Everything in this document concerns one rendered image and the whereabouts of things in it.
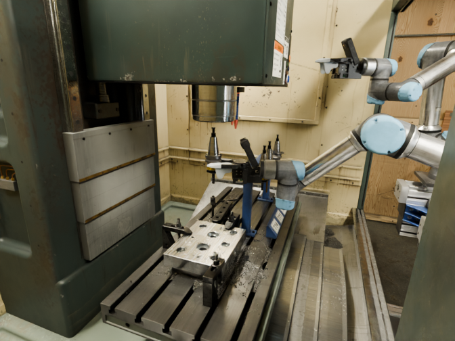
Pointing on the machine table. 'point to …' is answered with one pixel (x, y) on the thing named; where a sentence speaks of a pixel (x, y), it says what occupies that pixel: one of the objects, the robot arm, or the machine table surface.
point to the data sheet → (281, 21)
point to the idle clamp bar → (223, 212)
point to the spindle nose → (214, 103)
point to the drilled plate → (200, 265)
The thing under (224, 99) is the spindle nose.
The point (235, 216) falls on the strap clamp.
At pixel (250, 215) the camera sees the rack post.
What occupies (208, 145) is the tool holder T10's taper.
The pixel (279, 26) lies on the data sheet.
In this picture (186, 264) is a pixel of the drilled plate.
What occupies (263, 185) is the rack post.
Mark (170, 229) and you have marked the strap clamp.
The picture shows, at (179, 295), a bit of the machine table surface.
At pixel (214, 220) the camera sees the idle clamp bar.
